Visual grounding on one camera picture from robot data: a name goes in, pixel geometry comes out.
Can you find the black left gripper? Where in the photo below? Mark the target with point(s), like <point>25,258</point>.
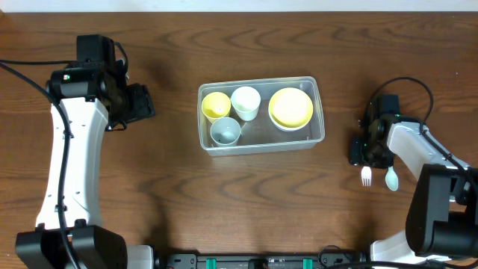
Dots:
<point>141,103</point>

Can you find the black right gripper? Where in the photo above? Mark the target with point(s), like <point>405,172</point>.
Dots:
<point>360,154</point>

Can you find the white plastic fork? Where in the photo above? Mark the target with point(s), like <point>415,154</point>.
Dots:
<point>366,176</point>

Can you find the yellow plastic bowl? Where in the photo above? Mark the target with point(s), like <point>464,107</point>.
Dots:
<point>290,105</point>

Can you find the yellow plastic cup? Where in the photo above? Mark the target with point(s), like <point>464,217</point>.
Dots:
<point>216,105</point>

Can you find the cream plastic bowl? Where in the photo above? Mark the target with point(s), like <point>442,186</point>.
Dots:
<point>301,125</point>

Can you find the grey plastic cup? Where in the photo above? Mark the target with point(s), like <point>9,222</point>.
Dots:
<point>225,131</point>

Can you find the cream plastic cup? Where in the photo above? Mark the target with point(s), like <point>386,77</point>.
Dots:
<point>246,102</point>

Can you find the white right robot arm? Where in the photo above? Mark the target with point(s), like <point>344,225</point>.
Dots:
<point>442,220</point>

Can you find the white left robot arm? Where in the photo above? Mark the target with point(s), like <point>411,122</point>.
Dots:
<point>68,231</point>

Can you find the clear plastic container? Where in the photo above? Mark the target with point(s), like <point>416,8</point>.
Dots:
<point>261,135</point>

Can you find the mint green plastic spoon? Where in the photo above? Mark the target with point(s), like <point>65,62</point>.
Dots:
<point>391,179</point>

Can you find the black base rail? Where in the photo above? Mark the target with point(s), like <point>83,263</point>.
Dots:
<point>324,259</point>

